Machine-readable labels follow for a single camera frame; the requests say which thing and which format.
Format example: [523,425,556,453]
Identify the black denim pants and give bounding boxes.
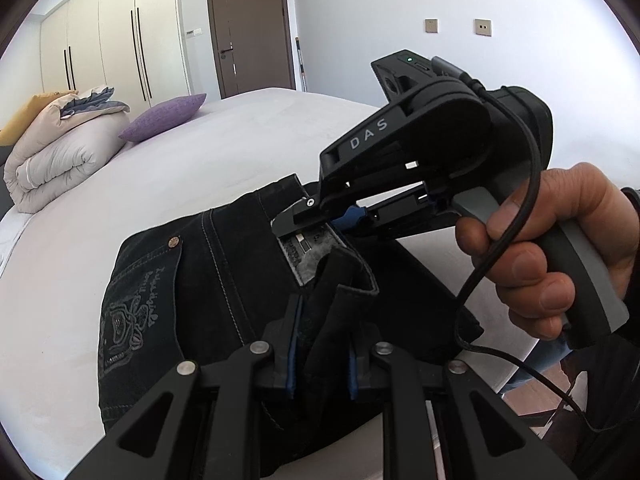
[98,176,482,476]

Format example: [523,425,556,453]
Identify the person's right hand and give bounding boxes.
[451,162,639,348]

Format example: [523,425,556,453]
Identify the purple cushion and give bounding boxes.
[118,93,207,143]

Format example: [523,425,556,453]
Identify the brown wooden door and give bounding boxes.
[207,0,295,99]

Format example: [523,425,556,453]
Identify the white bed mattress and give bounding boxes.
[0,86,539,480]

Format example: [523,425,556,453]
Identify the folded beige duvet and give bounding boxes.
[3,84,130,214]

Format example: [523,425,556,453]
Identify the cream built-in wardrobe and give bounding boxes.
[40,0,191,117]

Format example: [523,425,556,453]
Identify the white pillow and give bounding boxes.
[0,207,32,275]

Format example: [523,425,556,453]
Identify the mustard yellow pillow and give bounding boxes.
[0,90,76,146]

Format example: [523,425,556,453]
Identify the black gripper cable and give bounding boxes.
[432,56,601,436]

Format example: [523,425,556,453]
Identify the left beige wall switch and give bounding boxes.
[424,18,438,34]

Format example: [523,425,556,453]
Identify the right beige wall socket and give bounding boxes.
[474,18,492,37]

